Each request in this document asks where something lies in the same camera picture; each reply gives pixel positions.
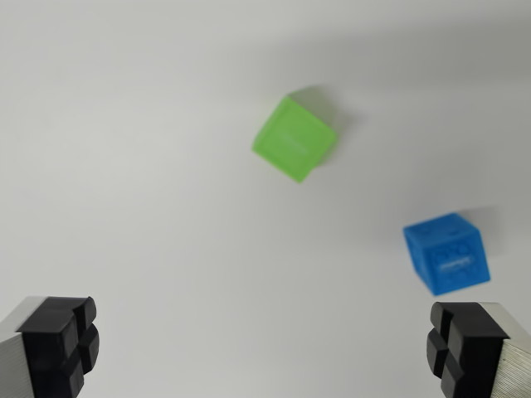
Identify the black padded gripper right finger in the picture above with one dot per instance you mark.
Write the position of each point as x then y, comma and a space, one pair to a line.
473, 348

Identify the blue rubber cube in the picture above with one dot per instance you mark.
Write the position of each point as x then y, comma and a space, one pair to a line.
446, 253

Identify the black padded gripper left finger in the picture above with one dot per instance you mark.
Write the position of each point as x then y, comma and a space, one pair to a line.
50, 344

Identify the green rubber cube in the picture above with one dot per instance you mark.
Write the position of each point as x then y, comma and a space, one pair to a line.
292, 139

